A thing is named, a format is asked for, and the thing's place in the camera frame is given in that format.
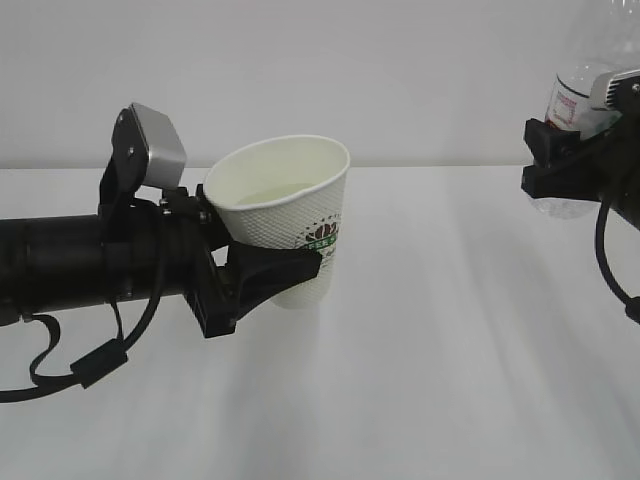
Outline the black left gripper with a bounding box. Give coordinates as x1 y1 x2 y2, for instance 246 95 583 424
98 107 321 338

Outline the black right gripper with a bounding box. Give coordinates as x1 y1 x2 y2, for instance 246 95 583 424
521 111 639 203

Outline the Nongfu Spring water bottle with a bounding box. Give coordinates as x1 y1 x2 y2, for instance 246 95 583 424
531 1 639 214

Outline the white paper cup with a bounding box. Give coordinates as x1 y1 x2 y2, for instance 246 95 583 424
203 135 351 309

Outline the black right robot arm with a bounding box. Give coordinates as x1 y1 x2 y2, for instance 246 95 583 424
521 70 639 227

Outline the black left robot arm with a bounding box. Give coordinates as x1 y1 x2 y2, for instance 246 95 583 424
1 103 321 338

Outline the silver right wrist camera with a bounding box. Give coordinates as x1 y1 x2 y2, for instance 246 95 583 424
589 67 639 114

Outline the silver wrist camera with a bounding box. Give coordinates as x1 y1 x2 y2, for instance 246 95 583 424
589 67 639 114
130 102 187 189

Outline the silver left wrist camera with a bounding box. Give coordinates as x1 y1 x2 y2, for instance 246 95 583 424
130 102 187 189

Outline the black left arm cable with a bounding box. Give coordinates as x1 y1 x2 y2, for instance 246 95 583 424
0 234 169 405

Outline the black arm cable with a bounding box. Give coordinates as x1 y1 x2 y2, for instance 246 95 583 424
594 189 640 326
0 234 169 405

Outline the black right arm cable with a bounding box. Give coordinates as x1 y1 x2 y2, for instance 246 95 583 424
594 189 640 326

